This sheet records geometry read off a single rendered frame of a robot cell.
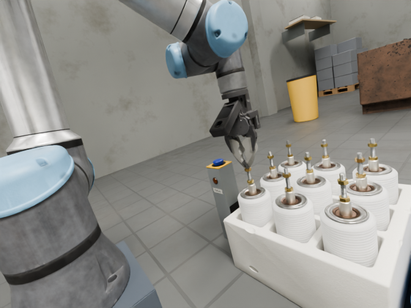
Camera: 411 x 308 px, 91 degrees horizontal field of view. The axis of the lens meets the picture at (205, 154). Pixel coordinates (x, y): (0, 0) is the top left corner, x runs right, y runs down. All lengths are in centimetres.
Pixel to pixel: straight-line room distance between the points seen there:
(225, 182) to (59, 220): 53
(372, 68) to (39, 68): 267
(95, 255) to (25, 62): 33
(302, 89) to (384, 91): 80
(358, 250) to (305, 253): 10
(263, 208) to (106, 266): 41
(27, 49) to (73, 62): 247
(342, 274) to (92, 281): 43
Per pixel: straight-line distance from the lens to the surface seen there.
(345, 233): 49
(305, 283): 59
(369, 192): 60
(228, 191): 75
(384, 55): 275
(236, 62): 55
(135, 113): 294
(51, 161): 32
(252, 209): 60
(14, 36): 48
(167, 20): 38
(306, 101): 297
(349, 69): 594
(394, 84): 276
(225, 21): 37
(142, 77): 308
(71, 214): 32
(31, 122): 45
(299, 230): 55
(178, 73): 49
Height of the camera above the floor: 53
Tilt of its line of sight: 13 degrees down
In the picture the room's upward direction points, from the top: 15 degrees counter-clockwise
